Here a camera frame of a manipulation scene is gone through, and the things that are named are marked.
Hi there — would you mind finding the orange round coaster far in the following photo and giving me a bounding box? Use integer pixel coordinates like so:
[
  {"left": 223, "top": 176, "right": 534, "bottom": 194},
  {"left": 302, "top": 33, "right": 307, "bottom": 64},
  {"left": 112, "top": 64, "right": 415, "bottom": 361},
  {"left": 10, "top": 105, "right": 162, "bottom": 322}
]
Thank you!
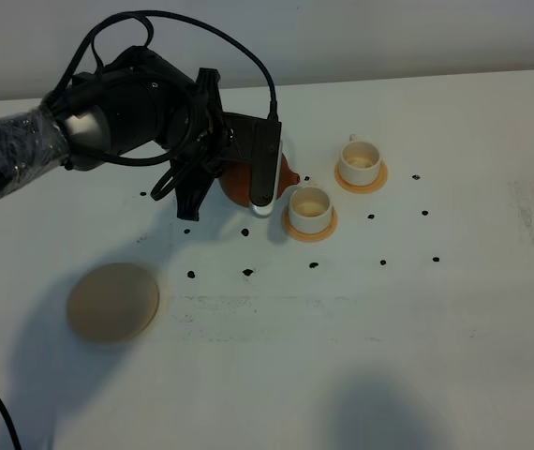
[{"left": 334, "top": 162, "right": 389, "bottom": 194}]

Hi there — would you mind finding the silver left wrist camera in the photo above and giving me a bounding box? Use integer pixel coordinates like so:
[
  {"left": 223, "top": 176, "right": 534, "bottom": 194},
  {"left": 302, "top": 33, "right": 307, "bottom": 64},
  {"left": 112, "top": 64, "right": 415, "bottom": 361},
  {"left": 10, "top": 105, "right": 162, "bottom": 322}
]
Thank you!
[{"left": 249, "top": 120, "right": 282, "bottom": 218}]

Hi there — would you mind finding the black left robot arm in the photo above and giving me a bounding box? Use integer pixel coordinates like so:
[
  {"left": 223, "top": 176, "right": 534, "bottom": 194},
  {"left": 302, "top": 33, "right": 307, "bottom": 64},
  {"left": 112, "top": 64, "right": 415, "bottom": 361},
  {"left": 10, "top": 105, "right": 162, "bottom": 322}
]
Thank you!
[{"left": 0, "top": 46, "right": 282, "bottom": 221}]

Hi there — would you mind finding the white teacup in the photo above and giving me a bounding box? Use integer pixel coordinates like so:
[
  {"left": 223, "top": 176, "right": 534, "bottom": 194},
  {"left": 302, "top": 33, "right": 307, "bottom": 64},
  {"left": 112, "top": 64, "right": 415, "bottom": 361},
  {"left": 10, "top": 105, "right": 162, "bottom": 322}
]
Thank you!
[
  {"left": 337, "top": 135, "right": 381, "bottom": 188},
  {"left": 289, "top": 187, "right": 333, "bottom": 233}
]

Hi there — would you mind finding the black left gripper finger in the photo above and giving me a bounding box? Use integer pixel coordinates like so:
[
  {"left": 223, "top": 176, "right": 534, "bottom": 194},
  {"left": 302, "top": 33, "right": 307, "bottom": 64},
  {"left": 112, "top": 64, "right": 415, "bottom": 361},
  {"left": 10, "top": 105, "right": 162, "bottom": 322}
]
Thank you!
[{"left": 175, "top": 168, "right": 215, "bottom": 220}]

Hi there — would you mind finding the white teacup far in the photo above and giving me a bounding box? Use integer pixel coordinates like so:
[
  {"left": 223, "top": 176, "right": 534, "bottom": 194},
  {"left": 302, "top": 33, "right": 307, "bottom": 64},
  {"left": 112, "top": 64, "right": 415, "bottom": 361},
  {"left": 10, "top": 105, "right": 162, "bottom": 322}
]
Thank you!
[{"left": 337, "top": 135, "right": 381, "bottom": 188}]

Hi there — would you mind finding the brown clay teapot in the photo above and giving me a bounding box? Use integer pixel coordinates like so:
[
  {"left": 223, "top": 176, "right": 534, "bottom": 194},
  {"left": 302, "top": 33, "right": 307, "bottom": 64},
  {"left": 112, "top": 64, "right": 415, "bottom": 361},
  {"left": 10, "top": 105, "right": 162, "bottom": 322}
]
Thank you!
[{"left": 219, "top": 155, "right": 301, "bottom": 208}]

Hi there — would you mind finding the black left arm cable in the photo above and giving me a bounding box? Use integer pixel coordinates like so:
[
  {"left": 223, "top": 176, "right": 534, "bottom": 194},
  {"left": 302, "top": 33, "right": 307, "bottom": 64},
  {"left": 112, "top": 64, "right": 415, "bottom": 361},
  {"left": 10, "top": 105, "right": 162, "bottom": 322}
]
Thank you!
[{"left": 51, "top": 10, "right": 280, "bottom": 124}]

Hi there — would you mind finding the orange round coaster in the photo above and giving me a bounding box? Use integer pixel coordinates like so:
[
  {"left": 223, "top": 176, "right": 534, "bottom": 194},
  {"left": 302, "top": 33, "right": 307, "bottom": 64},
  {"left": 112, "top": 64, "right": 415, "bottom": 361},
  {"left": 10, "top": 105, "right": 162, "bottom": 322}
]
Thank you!
[
  {"left": 281, "top": 207, "right": 338, "bottom": 243},
  {"left": 334, "top": 162, "right": 389, "bottom": 194}
]

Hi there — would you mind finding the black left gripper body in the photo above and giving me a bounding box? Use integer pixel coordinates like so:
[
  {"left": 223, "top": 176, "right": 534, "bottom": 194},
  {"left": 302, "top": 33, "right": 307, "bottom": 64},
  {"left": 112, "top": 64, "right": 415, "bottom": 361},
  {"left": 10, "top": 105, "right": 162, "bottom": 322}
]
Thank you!
[{"left": 156, "top": 67, "right": 281, "bottom": 188}]

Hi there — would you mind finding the beige round teapot coaster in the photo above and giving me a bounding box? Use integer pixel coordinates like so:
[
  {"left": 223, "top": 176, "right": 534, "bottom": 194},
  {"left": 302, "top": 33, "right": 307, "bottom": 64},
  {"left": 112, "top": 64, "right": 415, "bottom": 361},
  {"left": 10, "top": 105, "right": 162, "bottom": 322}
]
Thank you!
[{"left": 66, "top": 262, "right": 160, "bottom": 344}]

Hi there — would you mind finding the white teacup near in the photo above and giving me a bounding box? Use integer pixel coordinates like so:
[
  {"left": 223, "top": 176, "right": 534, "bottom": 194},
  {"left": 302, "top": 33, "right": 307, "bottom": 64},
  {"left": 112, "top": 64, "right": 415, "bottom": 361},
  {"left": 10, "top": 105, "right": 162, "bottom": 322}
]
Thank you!
[{"left": 289, "top": 187, "right": 333, "bottom": 233}]

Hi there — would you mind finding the orange round coaster near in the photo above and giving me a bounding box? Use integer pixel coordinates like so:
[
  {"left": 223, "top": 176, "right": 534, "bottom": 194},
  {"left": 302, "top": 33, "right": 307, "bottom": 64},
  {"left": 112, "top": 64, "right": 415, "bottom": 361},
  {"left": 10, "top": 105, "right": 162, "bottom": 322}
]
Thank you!
[{"left": 281, "top": 207, "right": 338, "bottom": 243}]

